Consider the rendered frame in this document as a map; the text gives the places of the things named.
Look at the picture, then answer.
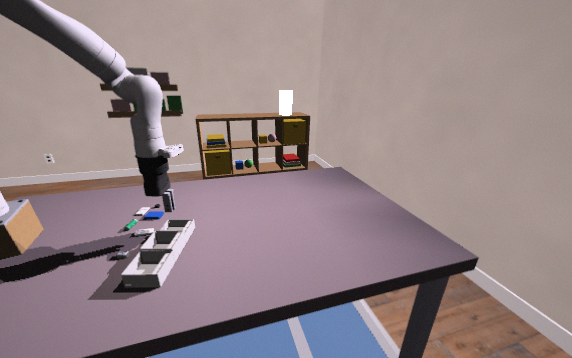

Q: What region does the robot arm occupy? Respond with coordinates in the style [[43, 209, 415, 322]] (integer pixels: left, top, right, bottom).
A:
[[0, 0, 163, 139]]

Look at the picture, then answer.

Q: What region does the white domino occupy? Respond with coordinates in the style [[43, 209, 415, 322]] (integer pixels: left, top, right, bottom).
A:
[[136, 207, 150, 216], [134, 228, 154, 237]]

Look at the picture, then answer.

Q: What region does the green battery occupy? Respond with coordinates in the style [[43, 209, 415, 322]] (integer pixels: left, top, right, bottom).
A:
[[124, 219, 137, 231]]

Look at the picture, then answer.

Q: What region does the white three-compartment bin rack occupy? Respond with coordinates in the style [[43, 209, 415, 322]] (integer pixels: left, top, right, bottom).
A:
[[121, 219, 195, 288]]

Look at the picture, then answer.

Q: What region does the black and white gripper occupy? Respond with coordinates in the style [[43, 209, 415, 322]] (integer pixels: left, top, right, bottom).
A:
[[134, 136, 183, 212]]

